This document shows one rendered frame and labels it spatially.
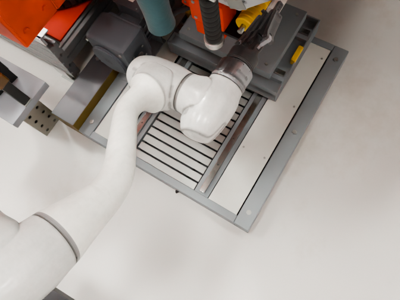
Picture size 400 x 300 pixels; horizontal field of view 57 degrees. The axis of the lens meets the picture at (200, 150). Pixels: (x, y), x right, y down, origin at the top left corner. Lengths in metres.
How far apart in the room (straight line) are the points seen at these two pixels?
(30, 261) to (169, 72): 0.53
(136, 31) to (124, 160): 0.73
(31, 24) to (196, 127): 0.66
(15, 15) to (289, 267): 1.21
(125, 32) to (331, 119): 0.87
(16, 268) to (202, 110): 0.49
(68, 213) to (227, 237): 0.94
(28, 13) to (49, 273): 0.86
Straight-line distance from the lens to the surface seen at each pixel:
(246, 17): 1.14
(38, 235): 0.57
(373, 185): 1.55
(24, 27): 1.26
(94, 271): 1.56
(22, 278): 0.55
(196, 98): 0.85
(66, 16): 1.67
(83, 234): 0.60
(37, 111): 1.66
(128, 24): 1.37
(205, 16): 0.75
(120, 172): 0.67
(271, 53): 1.44
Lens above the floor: 1.45
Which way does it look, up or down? 71 degrees down
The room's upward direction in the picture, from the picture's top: 22 degrees counter-clockwise
